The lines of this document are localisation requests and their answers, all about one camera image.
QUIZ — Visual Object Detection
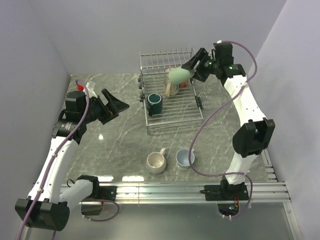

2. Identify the light green cup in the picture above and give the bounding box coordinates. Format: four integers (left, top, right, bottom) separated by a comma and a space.
168, 66, 195, 85

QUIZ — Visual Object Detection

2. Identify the dark green mug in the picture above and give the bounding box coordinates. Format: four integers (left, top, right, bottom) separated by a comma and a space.
146, 92, 163, 117

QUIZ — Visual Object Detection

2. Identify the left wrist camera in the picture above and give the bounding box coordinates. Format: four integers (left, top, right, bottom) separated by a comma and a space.
76, 79, 98, 98

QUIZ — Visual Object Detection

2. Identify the light blue mug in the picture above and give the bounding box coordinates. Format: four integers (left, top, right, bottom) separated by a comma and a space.
175, 148, 190, 170

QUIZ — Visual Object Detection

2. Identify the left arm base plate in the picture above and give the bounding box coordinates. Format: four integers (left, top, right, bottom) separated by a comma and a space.
70, 184, 117, 217

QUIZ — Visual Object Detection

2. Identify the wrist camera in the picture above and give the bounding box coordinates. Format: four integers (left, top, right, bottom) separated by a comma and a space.
213, 40, 224, 51
76, 79, 98, 98

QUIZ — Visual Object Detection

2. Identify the pink mug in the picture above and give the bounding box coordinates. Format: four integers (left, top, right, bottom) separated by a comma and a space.
179, 79, 189, 89

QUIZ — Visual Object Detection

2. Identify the cream tall mug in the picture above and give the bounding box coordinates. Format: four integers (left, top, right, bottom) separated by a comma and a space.
164, 68, 179, 98

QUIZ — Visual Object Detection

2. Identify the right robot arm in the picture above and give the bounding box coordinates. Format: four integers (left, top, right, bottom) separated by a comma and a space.
181, 41, 276, 200

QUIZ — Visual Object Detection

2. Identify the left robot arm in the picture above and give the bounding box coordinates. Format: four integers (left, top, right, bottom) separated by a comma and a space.
15, 89, 130, 231

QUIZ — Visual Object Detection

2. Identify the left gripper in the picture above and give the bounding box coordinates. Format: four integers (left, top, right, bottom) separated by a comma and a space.
81, 89, 129, 125

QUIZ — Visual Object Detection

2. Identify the metal dish rack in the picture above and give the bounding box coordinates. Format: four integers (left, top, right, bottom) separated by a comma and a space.
138, 48, 204, 135

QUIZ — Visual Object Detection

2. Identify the beige speckled mug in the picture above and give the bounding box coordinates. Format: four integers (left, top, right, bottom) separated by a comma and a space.
146, 147, 167, 174

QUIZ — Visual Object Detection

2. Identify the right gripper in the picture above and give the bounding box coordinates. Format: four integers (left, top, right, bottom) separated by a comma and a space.
181, 48, 219, 83

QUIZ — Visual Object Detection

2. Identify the aluminium rail frame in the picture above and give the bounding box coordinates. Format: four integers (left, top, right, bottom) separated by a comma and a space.
14, 73, 304, 240

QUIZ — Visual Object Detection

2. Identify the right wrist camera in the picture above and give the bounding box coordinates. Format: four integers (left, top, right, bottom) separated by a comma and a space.
213, 40, 224, 51

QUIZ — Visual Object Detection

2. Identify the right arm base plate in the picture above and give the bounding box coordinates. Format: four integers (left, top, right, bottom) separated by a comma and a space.
203, 183, 250, 217

